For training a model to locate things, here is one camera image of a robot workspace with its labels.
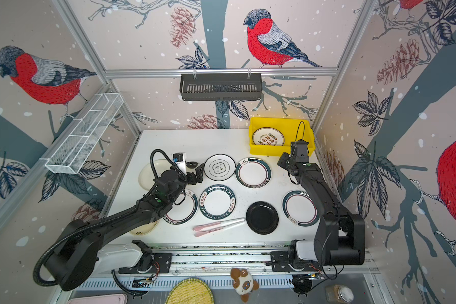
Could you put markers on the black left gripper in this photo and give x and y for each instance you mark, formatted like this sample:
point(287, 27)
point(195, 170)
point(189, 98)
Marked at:
point(199, 177)

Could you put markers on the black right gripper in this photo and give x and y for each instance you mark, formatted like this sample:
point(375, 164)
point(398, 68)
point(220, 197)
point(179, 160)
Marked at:
point(284, 158)

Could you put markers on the yellow plastic bin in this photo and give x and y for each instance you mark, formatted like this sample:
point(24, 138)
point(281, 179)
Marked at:
point(292, 129)

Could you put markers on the white plate red characters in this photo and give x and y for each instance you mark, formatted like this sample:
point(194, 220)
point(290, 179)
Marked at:
point(268, 136)

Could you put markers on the white plate green red rim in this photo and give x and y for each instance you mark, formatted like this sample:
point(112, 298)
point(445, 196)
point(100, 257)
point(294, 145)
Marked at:
point(253, 172)

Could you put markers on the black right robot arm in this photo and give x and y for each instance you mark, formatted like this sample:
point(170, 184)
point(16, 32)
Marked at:
point(340, 236)

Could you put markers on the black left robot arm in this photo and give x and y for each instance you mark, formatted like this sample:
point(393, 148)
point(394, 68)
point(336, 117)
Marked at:
point(72, 259)

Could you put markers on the cream plate black green patch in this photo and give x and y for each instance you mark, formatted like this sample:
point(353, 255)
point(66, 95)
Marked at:
point(192, 165)

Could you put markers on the plate green rim red text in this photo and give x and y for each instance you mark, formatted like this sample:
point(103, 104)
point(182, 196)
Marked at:
point(217, 202)

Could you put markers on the cream bear print plate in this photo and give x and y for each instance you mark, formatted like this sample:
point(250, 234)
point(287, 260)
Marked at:
point(146, 177)

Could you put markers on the pink white utensil upper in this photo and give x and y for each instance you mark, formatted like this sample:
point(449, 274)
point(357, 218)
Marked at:
point(218, 224)

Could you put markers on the cream plate front left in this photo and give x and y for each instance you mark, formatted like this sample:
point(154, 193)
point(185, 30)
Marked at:
point(144, 229)

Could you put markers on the woven yellow green mat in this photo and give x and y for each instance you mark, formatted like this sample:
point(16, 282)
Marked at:
point(191, 290)

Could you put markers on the plush toy brown white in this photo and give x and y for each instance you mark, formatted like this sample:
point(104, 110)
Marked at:
point(243, 283)

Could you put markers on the jar with white lid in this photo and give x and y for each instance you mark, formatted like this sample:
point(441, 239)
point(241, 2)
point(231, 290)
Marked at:
point(339, 294)

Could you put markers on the pink tray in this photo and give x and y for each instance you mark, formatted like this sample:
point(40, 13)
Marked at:
point(104, 299)

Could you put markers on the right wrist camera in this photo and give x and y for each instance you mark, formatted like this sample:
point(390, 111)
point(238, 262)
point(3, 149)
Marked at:
point(299, 148)

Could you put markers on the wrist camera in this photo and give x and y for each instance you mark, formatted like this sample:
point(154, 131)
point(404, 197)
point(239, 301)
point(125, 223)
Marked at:
point(299, 148)
point(180, 161)

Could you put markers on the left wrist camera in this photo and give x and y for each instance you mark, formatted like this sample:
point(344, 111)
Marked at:
point(180, 161)

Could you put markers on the aluminium rail base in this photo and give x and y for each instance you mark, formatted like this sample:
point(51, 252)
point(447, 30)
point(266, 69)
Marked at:
point(270, 266)

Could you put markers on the black hanging wire basket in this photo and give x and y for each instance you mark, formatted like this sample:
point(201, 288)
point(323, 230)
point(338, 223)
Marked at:
point(221, 87)

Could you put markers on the white wire mesh basket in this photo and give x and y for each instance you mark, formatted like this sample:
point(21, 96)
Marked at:
point(87, 130)

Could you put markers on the aluminium frame top bar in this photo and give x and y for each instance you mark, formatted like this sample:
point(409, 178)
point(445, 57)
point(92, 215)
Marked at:
point(173, 73)

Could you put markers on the aluminium frame post right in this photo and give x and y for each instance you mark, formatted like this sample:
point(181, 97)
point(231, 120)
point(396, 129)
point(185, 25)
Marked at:
point(363, 18)

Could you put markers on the aluminium frame post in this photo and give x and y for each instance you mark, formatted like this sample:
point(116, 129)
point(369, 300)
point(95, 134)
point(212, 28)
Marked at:
point(75, 28)
point(363, 18)

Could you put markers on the aluminium frame post left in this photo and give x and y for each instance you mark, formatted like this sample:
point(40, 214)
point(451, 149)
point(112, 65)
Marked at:
point(75, 28)

